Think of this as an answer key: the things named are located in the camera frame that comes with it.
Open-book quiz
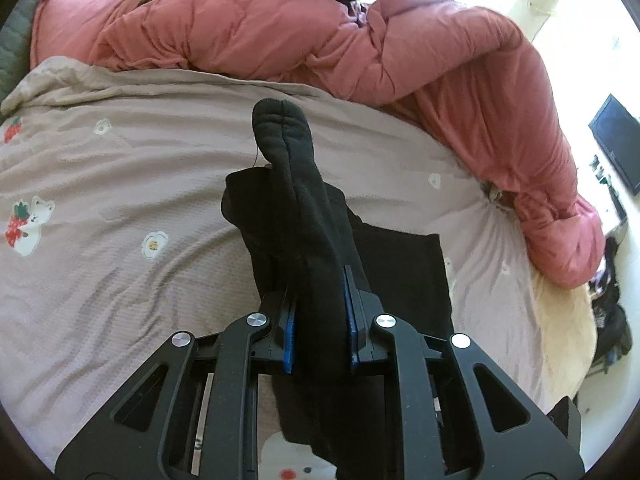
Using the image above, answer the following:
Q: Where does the cream bed sheet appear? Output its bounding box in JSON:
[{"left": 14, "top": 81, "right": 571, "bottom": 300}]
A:
[{"left": 527, "top": 267, "right": 598, "bottom": 406}]

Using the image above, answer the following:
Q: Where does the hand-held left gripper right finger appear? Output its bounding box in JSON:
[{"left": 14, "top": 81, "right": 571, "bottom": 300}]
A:
[{"left": 342, "top": 264, "right": 586, "bottom": 480}]

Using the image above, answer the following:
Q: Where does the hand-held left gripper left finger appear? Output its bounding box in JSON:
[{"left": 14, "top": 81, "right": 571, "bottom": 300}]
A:
[{"left": 55, "top": 287, "right": 303, "bottom": 480}]

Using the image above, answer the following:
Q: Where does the dark clothes pile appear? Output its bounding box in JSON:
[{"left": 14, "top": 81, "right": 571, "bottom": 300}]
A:
[{"left": 587, "top": 237, "right": 633, "bottom": 376}]

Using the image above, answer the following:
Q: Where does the dark monitor screen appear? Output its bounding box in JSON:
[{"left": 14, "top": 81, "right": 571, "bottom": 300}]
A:
[{"left": 588, "top": 93, "right": 640, "bottom": 188}]

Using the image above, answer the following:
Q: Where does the pink red duvet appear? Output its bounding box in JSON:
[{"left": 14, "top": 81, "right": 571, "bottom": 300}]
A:
[{"left": 30, "top": 0, "right": 606, "bottom": 291}]

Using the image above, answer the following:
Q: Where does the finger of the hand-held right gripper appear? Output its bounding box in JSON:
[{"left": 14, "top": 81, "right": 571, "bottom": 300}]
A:
[{"left": 546, "top": 396, "right": 583, "bottom": 461}]

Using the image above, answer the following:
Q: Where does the pink printed blanket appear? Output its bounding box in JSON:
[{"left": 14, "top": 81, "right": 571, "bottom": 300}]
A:
[{"left": 0, "top": 55, "right": 556, "bottom": 480}]

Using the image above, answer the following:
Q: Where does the black folded cloth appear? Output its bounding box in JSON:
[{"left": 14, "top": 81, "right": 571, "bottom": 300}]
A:
[{"left": 347, "top": 210, "right": 453, "bottom": 361}]

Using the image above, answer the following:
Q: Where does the black sock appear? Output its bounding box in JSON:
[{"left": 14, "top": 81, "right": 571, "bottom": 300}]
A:
[{"left": 221, "top": 97, "right": 401, "bottom": 480}]

